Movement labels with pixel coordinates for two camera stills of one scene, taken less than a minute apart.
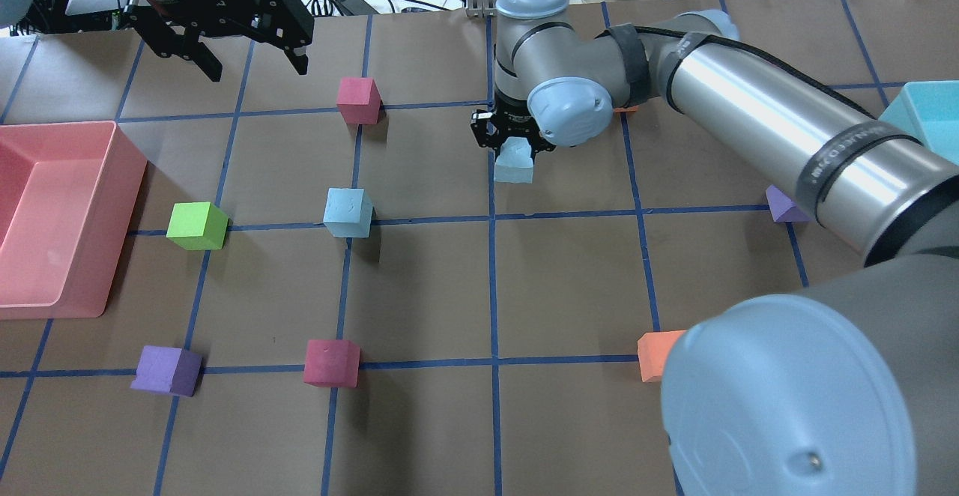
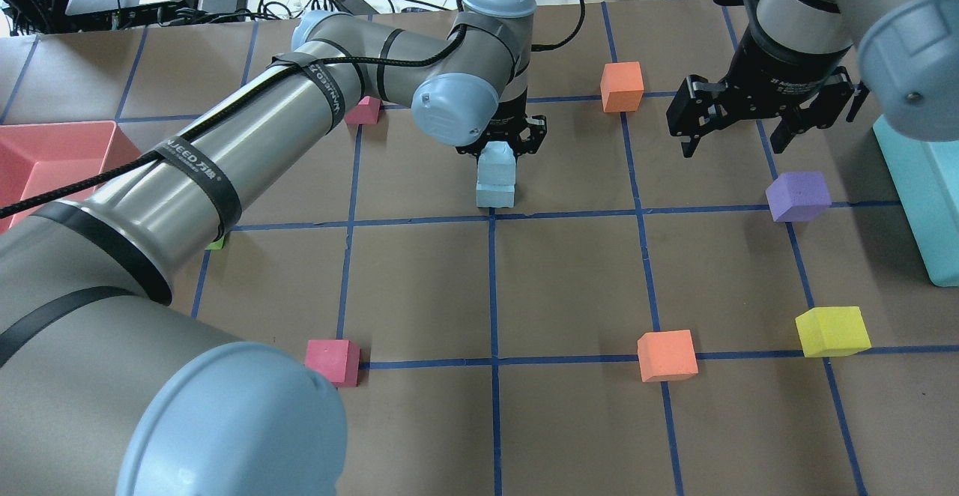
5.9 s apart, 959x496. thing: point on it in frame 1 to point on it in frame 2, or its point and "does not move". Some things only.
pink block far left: [331, 363] does not move
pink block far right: [359, 100] does not move
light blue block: [348, 213] to [496, 170]
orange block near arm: [653, 348] does not move
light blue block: [514, 162] to [495, 189]
